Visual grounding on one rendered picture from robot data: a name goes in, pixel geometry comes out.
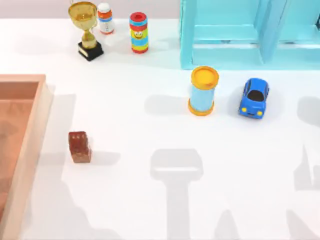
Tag shallow salmon-coloured box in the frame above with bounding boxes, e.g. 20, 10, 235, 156
0, 73, 55, 240

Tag brown bread loaf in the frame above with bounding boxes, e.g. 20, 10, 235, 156
68, 130, 93, 164

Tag white and orange bottle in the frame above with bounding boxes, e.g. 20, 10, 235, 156
96, 2, 116, 36

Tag stack of coloured rings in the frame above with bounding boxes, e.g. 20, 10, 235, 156
128, 11, 149, 54

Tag blue toy car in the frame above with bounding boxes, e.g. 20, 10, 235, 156
238, 77, 270, 119

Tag blue can with yellow lid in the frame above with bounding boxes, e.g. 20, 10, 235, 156
187, 65, 220, 117

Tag light blue rack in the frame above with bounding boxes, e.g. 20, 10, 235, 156
179, 0, 320, 71

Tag gold trophy with black base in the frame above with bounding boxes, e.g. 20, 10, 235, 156
67, 1, 105, 62

